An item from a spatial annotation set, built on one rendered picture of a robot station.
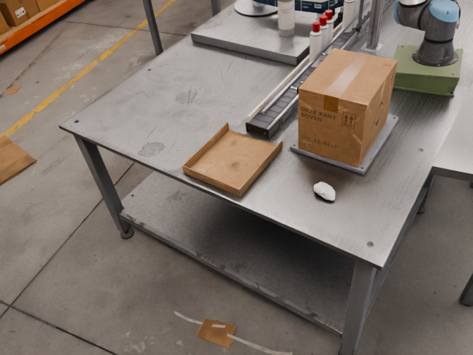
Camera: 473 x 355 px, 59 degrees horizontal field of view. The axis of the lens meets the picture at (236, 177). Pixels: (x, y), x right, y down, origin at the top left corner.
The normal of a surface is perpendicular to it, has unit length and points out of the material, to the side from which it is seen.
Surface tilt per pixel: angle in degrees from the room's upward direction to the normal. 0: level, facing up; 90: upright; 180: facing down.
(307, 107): 90
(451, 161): 0
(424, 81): 90
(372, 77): 0
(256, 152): 0
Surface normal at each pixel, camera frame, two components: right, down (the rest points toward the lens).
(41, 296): -0.10, -0.71
